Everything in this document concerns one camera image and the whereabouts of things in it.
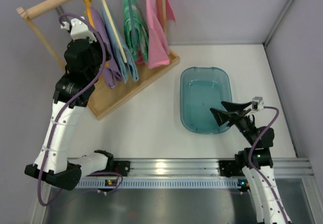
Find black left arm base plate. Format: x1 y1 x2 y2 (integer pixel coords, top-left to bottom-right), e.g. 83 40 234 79
112 160 131 177

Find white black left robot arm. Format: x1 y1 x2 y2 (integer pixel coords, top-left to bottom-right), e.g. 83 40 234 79
25 36 111 191

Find orange plastic hanger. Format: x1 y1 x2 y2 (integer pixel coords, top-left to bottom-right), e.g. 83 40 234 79
83 0 95 28

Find pink trousers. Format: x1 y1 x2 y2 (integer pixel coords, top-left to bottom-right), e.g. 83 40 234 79
146 0 170 69

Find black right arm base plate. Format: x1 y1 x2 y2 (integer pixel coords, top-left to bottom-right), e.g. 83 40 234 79
219 160 244 178

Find teal plastic bin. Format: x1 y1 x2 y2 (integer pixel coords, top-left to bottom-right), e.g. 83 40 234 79
180 67 232 135

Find wooden clothes rack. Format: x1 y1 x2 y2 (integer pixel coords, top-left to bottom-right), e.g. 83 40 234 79
17 0 180 120

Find green patterned trousers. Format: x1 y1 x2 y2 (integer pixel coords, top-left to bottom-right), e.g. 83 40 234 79
123 0 149 63

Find light blue trousers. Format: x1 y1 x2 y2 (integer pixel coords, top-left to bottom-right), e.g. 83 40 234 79
101 6 139 83

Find light wooden hanger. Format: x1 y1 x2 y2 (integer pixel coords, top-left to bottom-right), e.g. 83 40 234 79
101 0 128 63

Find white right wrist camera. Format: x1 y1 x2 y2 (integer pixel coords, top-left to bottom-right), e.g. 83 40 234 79
251 96 264 112

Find aluminium mounting rail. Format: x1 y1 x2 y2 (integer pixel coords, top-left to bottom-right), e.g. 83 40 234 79
116 158 314 178

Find purple trousers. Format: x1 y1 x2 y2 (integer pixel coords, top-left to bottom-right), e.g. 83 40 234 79
90 6 122 89

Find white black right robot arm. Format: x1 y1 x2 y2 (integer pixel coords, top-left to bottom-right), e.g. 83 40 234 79
210 97 292 223

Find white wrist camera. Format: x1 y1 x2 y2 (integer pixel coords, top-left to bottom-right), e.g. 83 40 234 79
251 96 264 112
61 18 97 43

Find white slotted cable duct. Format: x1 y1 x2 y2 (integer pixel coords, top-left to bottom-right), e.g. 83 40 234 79
76 178 248 189

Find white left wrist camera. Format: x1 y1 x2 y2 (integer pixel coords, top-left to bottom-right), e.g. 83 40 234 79
61 18 97 43

